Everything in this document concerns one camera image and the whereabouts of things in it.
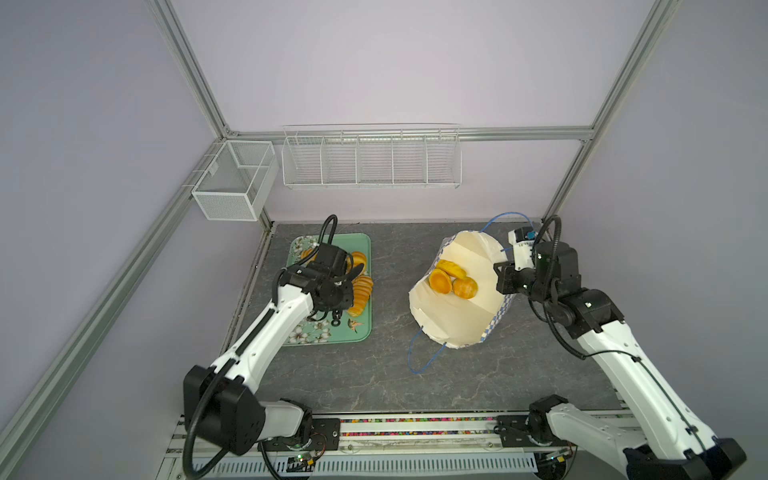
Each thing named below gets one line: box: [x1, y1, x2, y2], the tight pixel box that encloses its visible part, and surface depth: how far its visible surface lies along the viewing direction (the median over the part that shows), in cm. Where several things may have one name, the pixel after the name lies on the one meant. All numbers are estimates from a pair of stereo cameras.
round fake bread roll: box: [429, 268, 453, 295], surface depth 96 cm
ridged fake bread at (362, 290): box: [348, 275, 374, 317], surface depth 98 cm
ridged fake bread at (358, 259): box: [352, 251, 367, 275], surface depth 95 cm
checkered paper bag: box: [408, 230, 513, 348], surface depth 82 cm
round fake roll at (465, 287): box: [452, 276, 479, 299], surface depth 96 cm
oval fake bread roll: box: [436, 259, 467, 279], surface depth 96 cm
